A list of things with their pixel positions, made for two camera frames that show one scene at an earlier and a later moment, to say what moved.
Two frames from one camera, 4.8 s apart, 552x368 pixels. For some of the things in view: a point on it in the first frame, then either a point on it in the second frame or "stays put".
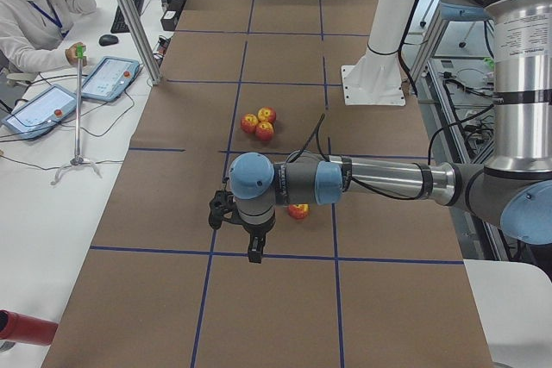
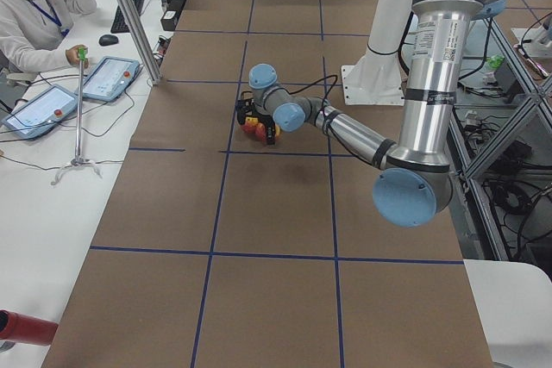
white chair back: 514,302 stays put
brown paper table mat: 255,63 stays put
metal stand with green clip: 80,53 stays put
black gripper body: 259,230 to 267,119
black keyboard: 120,25 stays put
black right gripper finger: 259,254 to 271,134
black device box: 169,20 stays put
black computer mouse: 108,40 stays put
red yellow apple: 298,210 to 260,132
